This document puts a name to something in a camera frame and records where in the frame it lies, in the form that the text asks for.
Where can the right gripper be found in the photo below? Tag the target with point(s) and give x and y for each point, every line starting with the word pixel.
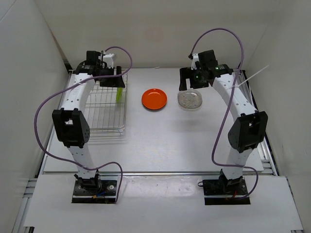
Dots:
pixel 187 73

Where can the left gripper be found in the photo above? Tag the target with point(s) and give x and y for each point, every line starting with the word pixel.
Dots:
pixel 114 82

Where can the green plate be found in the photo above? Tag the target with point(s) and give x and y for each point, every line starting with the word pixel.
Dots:
pixel 119 94

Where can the orange plate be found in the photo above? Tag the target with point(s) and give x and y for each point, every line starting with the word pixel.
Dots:
pixel 154 98

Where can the black plate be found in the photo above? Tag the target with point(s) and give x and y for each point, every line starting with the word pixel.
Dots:
pixel 154 110

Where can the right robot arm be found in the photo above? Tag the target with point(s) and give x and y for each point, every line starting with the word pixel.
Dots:
pixel 224 83

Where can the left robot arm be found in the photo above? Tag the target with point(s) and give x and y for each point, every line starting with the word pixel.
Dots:
pixel 71 126

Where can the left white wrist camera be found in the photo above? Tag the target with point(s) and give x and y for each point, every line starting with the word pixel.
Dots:
pixel 107 60

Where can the wire dish rack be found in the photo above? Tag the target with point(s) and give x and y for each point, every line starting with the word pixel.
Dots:
pixel 104 116

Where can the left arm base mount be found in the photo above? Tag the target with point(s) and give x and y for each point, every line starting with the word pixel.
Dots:
pixel 94 190

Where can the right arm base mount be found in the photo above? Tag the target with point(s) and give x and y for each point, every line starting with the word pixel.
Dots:
pixel 221 191

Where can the aluminium rail front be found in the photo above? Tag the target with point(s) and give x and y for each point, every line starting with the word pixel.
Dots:
pixel 200 173

